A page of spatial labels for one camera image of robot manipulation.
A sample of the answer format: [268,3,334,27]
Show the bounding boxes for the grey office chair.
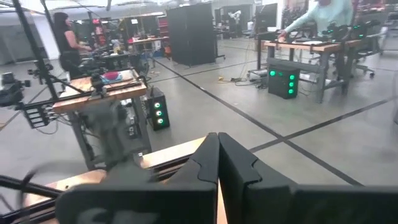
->
[353,19,390,78]

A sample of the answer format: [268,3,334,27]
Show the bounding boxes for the person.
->
[277,0,356,44]
[52,11,93,80]

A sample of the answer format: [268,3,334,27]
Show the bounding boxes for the black partition screen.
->
[166,2,218,67]

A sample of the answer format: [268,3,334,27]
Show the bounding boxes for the black cable hub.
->
[22,105,51,129]

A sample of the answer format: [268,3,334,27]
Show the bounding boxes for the black camera on rail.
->
[89,72,108,98]

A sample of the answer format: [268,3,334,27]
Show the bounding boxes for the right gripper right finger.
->
[218,132,296,224]

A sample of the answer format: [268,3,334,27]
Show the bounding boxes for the black station frame post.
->
[11,0,60,101]

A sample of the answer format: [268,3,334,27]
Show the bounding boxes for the black computer monitor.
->
[254,2,279,32]

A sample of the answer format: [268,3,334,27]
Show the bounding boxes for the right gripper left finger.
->
[169,132,220,224]

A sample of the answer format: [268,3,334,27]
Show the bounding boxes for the black computer tower green lights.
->
[145,86,171,131]
[267,66,301,100]

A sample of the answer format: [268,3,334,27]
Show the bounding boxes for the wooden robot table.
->
[262,39,364,105]
[52,68,153,170]

